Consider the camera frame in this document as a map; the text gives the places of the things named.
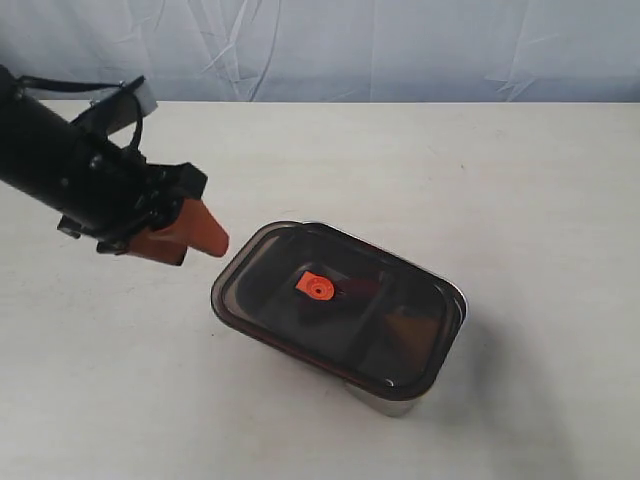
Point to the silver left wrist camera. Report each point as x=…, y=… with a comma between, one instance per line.
x=112, y=112

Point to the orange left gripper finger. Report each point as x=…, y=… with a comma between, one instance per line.
x=166, y=246
x=198, y=229

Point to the dark transparent lunch box lid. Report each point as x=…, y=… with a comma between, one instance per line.
x=330, y=310

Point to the red toy sausage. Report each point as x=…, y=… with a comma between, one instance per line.
x=327, y=301

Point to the blue-grey backdrop cloth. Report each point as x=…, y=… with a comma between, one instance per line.
x=335, y=51

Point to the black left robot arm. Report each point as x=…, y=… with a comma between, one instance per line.
x=31, y=109

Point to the yellow toy cheese wedge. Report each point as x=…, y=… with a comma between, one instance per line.
x=413, y=337

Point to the steel two-compartment lunch box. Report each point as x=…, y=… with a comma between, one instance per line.
x=400, y=400

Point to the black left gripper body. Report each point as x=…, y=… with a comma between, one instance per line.
x=110, y=194

